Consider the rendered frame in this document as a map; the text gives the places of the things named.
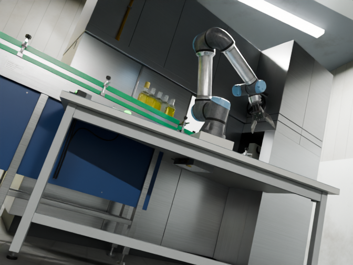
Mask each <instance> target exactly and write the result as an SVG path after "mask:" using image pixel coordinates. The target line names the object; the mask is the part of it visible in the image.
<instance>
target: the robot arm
mask: <svg viewBox="0 0 353 265"><path fill-rule="evenodd" d="M234 43H235V42H234V40H233V39H232V37H231V36H230V35H229V34H228V33H227V32H226V31H224V30H222V29H220V28H217V27H213V28H210V29H209V30H207V31H205V32H203V33H200V34H198V35H197V36H196V37H195V38H194V40H193V49H194V51H195V52H196V55H197V57H198V94H197V98H196V99H195V100H194V105H193V106H192V107H191V115H192V117H193V118H194V120H196V121H199V122H204V124H203V125H202V127H201V128H200V130H199V131H203V132H205V133H208V134H211V135H214V136H217V137H220V138H223V139H225V125H226V121H227V117H228V114H229V110H230V105H231V104H230V102H229V101H227V100H226V99H223V98H220V97H215V96H213V97H212V58H213V56H214V55H215V49H216V48H217V49H219V51H220V52H221V53H224V55H225V56H226V57H227V58H228V60H229V61H230V63H231V64H232V65H233V67H234V68H235V70H236V71H237V72H238V74H239V75H240V77H241V78H242V79H243V81H244V84H237V85H234V86H233V88H232V93H233V95H234V96H244V95H248V98H249V101H250V104H251V106H252V107H253V111H254V112H253V113H252V120H251V123H252V125H251V131H252V133H253V132H254V128H255V125H256V124H257V122H256V120H260V119H264V118H266V121H267V122H269V123H270V124H271V125H272V127H273V128H275V125H274V123H273V121H272V119H271V117H270V115H269V114H267V113H266V112H264V110H263V109H262V107H261V106H260V105H259V104H261V103H262V102H261V98H260V97H261V96H260V93H261V92H263V91H265V89H266V84H265V82H264V81H263V80H258V79H257V77H256V76H255V74H254V73H253V71H252V70H251V68H250V67H249V65H248V64H247V62H246V61H245V59H244V58H243V57H242V55H241V54H240V52H239V51H238V49H237V48H236V47H235V45H234Z"/></svg>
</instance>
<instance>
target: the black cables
mask: <svg viewBox="0 0 353 265"><path fill-rule="evenodd" d="M76 121H77V120H76V119H73V122H72V124H71V128H70V131H69V134H68V137H67V140H66V143H65V146H64V149H63V152H62V154H61V158H60V160H59V163H58V166H57V168H56V171H55V174H54V176H53V178H55V175H56V173H57V175H56V178H55V179H57V177H58V174H59V172H60V169H61V166H62V164H63V161H64V159H65V155H66V153H67V150H68V147H69V144H70V142H71V140H72V138H73V136H74V135H75V133H76V132H77V131H78V130H80V129H85V130H87V131H89V132H91V133H92V134H93V135H95V136H96V137H98V138H100V139H102V140H105V141H113V140H115V139H116V138H117V137H118V136H119V134H118V135H117V136H116V138H114V139H111V140H107V139H103V138H101V137H99V136H97V135H96V134H94V133H93V132H92V131H90V130H89V129H86V128H79V129H77V130H76V131H75V132H74V129H75V125H76ZM74 122H75V123H74ZM73 125H74V126H73ZM72 127H73V129H72ZM71 130H72V133H71ZM73 132H74V134H73ZM70 133H71V136H70ZM69 136H70V139H69ZM68 139H69V142H68ZM67 142H68V145H67ZM66 145H67V148H66ZM65 148H66V149H65ZM63 154H64V156H63ZM62 157H63V159H62ZM61 159H62V161H61ZM60 162H61V164H60ZM59 165H60V167H59ZM58 168H59V169H58ZM57 170H58V172H57Z"/></svg>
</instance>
